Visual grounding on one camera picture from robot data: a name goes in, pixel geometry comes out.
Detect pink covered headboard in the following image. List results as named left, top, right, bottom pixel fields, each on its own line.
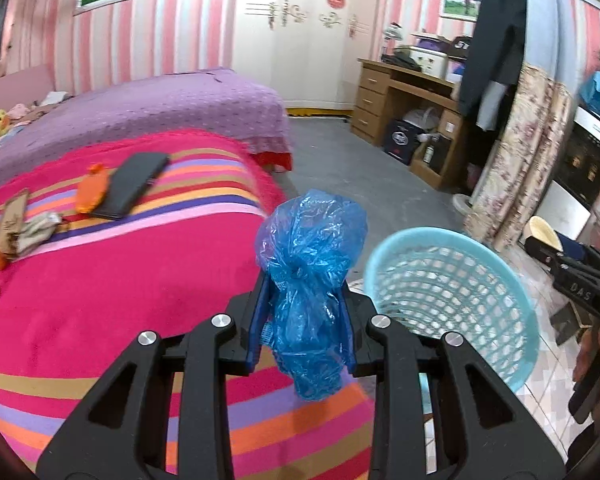
left=0, top=62, right=56, bottom=106

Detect black box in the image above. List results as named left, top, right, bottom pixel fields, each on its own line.
left=382, top=119, right=421, bottom=166

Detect white wardrobe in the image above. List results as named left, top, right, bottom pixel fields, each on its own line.
left=232, top=0, right=381, bottom=111

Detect light blue plastic basket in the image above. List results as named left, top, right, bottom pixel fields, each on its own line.
left=363, top=226, right=540, bottom=393

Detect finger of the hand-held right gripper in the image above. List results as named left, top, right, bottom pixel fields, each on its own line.
left=523, top=236, right=568, bottom=275
left=555, top=232, right=600, bottom=277

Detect wooden desk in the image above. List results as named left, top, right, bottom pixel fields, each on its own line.
left=350, top=57, right=468, bottom=191

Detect blue plastic bag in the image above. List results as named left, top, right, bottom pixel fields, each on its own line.
left=255, top=190, right=369, bottom=402

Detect black textured pouch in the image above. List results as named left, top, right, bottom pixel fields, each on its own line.
left=89, top=152, right=171, bottom=221

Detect desk lamp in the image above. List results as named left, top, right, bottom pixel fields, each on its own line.
left=382, top=22, right=406, bottom=56

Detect floral curtain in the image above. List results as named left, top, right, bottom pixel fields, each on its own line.
left=462, top=62, right=573, bottom=253

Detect white folded cloth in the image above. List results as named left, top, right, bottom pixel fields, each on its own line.
left=17, top=211, right=63, bottom=253

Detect white storage box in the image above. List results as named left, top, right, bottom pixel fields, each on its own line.
left=410, top=42, right=451, bottom=78

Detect orange plastic bag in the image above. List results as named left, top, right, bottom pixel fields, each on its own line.
left=75, top=162, right=108, bottom=213

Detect black glass door appliance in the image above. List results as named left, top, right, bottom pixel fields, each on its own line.
left=535, top=105, right=600, bottom=241

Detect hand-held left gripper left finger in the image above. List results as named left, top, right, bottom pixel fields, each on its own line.
left=36, top=272, right=277, bottom=480

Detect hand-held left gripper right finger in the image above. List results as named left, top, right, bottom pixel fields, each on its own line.
left=342, top=285, right=566, bottom=480

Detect purple dotted bed cover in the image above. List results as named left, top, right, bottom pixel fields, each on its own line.
left=0, top=67, right=293, bottom=196

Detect person's right hand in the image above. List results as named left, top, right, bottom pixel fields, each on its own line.
left=572, top=322, right=600, bottom=428

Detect dark hanging coat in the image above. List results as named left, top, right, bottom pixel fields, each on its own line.
left=457, top=0, right=528, bottom=131

